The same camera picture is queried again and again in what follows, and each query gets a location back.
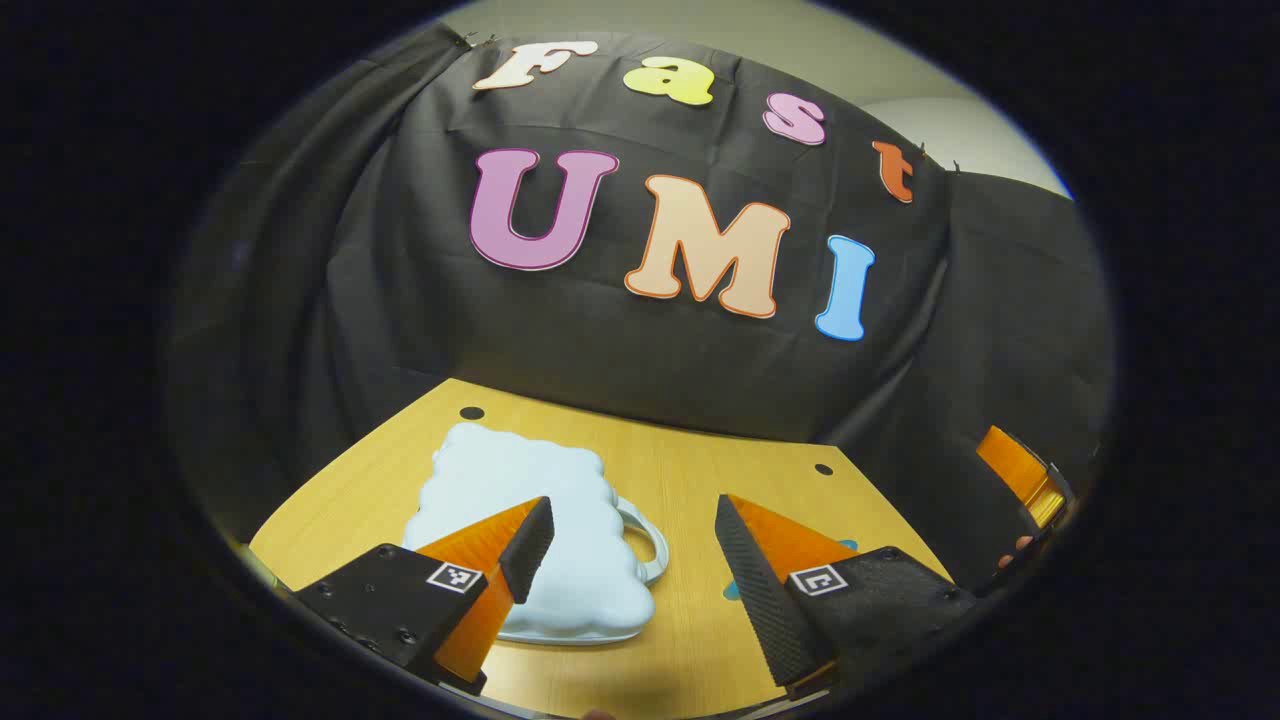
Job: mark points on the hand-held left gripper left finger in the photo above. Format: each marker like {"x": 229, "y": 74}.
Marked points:
{"x": 531, "y": 545}

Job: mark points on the light blue suitcase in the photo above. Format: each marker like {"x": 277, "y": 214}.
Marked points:
{"x": 520, "y": 470}

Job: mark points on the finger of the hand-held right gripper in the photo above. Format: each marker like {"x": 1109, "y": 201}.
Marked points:
{"x": 1018, "y": 468}

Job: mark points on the black backdrop cloth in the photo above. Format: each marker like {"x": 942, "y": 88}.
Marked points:
{"x": 620, "y": 350}

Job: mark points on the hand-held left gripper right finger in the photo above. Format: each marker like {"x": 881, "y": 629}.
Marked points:
{"x": 755, "y": 590}

